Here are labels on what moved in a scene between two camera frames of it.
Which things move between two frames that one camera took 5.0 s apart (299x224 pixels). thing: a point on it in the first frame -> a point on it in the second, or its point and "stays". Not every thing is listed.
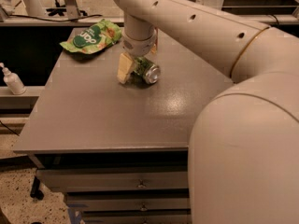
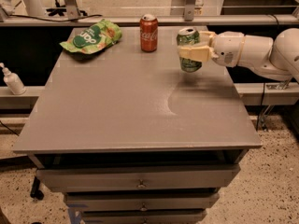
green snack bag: [93, 38] stays
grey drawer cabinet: [119, 151] stays
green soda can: [149, 72] -> [189, 36]
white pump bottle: [13, 81] stays
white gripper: [139, 47] -> [226, 49]
